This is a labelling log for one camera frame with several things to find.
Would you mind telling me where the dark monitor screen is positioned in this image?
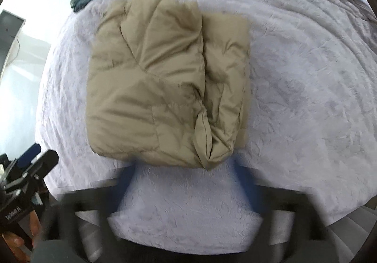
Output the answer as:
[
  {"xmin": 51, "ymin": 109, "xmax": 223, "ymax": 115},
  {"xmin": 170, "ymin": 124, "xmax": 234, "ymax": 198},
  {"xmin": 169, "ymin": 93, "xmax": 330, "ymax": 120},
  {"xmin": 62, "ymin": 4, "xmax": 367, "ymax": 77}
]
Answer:
[{"xmin": 0, "ymin": 10, "xmax": 25, "ymax": 75}]

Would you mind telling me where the left hand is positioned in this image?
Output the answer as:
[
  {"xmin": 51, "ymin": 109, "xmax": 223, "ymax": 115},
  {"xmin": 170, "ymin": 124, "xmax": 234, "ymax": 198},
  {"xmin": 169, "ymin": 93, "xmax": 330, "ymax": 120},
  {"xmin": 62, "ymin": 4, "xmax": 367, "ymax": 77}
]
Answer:
[{"xmin": 1, "ymin": 209, "xmax": 44, "ymax": 261}]

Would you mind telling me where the lavender quilted bedspread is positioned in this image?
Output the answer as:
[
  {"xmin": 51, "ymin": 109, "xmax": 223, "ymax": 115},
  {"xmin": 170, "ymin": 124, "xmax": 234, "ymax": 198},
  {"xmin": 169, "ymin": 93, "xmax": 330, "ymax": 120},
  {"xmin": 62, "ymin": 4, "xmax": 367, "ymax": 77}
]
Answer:
[{"xmin": 36, "ymin": 0, "xmax": 376, "ymax": 255}]

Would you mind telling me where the beige puffer jacket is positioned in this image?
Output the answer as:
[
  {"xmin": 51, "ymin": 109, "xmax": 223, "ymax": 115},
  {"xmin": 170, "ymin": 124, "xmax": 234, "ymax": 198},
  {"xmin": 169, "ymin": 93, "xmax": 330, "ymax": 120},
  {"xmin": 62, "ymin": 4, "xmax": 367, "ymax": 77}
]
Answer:
[{"xmin": 86, "ymin": 0, "xmax": 251, "ymax": 170}]

